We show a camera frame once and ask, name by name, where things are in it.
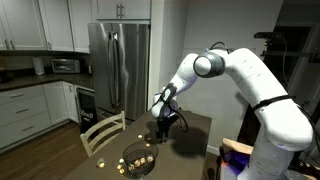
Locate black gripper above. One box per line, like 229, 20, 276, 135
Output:
155, 114, 178, 144

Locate wooden chair back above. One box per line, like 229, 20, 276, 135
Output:
79, 110, 127, 158

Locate grey robot mounting base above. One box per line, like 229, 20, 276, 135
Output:
216, 154, 320, 180

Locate stainless steel refrigerator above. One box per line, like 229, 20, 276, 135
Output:
87, 22, 151, 122

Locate wooden plank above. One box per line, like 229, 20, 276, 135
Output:
221, 137, 255, 156

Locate black beverage cooler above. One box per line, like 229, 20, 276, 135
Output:
75, 86, 99, 134

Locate dark kitchen countertop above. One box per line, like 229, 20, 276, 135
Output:
0, 73, 95, 93

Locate white upper cabinet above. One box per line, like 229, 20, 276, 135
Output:
68, 0, 93, 54
0, 0, 48, 51
38, 0, 75, 53
91, 0, 152, 21

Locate white lower kitchen cabinets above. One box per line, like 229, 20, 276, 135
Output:
0, 81, 80, 150

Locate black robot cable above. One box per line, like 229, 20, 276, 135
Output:
151, 41, 232, 133

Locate black stereo camera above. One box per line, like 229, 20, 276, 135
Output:
253, 31, 285, 40

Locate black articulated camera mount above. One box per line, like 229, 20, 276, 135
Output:
260, 37, 320, 64

